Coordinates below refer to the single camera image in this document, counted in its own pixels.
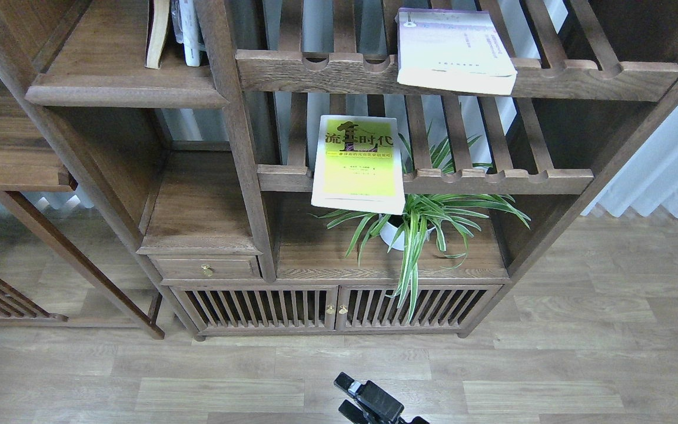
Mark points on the yellow green cover book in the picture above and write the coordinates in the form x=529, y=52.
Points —
x=358, y=165

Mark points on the upright white book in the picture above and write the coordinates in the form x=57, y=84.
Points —
x=190, y=31

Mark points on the brass drawer knob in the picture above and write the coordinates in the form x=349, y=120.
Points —
x=207, y=270

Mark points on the white plant pot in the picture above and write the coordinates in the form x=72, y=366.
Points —
x=395, y=222

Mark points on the white cover book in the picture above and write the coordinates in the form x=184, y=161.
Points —
x=453, y=50

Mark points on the green spider plant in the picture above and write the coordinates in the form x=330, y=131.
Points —
x=421, y=216

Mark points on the upright tan book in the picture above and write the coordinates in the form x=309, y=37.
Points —
x=157, y=30

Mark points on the dark wooden bookshelf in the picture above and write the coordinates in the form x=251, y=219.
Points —
x=210, y=165

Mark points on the white curtain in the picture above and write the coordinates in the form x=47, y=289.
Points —
x=648, y=180

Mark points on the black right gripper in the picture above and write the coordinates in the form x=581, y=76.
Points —
x=371, y=403

